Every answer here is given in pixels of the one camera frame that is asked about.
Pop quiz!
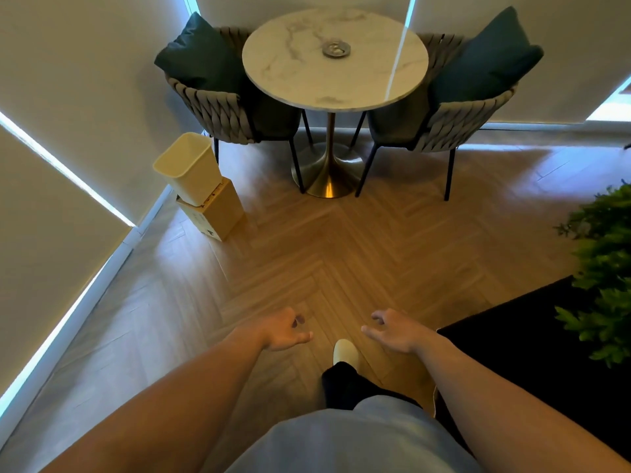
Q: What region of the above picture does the person's right hand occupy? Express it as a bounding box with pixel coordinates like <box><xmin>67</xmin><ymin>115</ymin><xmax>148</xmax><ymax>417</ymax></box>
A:
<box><xmin>361</xmin><ymin>308</ymin><xmax>436</xmax><ymax>355</ymax></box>

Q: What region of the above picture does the person's left hand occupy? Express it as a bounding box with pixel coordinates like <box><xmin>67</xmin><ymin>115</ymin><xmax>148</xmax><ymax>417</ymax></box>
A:
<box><xmin>256</xmin><ymin>306</ymin><xmax>314</xmax><ymax>352</ymax></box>

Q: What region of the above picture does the person's left forearm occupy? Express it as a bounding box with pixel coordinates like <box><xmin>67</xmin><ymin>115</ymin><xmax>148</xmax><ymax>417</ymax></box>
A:
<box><xmin>42</xmin><ymin>326</ymin><xmax>270</xmax><ymax>473</ymax></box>

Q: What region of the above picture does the person's right forearm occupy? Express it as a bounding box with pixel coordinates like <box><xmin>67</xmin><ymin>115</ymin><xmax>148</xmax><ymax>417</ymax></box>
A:
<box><xmin>414</xmin><ymin>332</ymin><xmax>631</xmax><ymax>473</ymax></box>

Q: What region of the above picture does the person's white shoe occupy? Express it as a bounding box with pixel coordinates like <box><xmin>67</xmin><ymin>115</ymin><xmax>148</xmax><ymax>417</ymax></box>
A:
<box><xmin>333</xmin><ymin>339</ymin><xmax>361</xmax><ymax>372</ymax></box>

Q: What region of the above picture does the person's black trouser leg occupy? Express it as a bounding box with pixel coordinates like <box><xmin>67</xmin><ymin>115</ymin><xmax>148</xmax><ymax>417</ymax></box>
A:
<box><xmin>321</xmin><ymin>362</ymin><xmax>422</xmax><ymax>411</ymax></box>

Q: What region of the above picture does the person's light blue shirt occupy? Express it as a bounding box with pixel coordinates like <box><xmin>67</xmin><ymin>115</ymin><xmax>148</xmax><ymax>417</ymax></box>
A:
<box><xmin>224</xmin><ymin>395</ymin><xmax>481</xmax><ymax>473</ymax></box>

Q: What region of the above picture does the tan cardboard box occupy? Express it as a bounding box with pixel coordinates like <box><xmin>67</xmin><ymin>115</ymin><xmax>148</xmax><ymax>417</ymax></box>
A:
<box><xmin>176</xmin><ymin>177</ymin><xmax>246</xmax><ymax>242</ymax></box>

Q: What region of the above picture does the black rug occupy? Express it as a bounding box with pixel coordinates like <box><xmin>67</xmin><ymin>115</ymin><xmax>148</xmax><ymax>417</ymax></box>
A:
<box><xmin>434</xmin><ymin>276</ymin><xmax>631</xmax><ymax>463</ymax></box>

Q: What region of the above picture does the beige plastic waste bin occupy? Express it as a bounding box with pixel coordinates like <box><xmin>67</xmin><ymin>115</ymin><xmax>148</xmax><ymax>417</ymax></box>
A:
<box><xmin>153</xmin><ymin>132</ymin><xmax>223</xmax><ymax>207</ymax></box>

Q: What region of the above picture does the grey woven armchair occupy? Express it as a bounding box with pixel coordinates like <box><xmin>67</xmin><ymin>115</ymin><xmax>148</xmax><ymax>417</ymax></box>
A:
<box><xmin>165</xmin><ymin>27</ymin><xmax>315</xmax><ymax>194</ymax></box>
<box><xmin>349</xmin><ymin>33</ymin><xmax>517</xmax><ymax>201</ymax></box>

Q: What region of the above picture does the green leafy plant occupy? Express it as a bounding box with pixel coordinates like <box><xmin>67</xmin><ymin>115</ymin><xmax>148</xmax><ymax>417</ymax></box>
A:
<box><xmin>554</xmin><ymin>179</ymin><xmax>631</xmax><ymax>368</ymax></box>

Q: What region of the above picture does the round white marble table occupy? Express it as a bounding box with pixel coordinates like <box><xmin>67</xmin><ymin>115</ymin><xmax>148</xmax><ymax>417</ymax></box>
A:
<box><xmin>242</xmin><ymin>7</ymin><xmax>430</xmax><ymax>199</ymax></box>

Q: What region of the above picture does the dark teal cushion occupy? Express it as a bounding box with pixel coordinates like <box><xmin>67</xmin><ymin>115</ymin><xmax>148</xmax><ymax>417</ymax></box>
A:
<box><xmin>154</xmin><ymin>12</ymin><xmax>245</xmax><ymax>94</ymax></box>
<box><xmin>429</xmin><ymin>6</ymin><xmax>544</xmax><ymax>106</ymax></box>

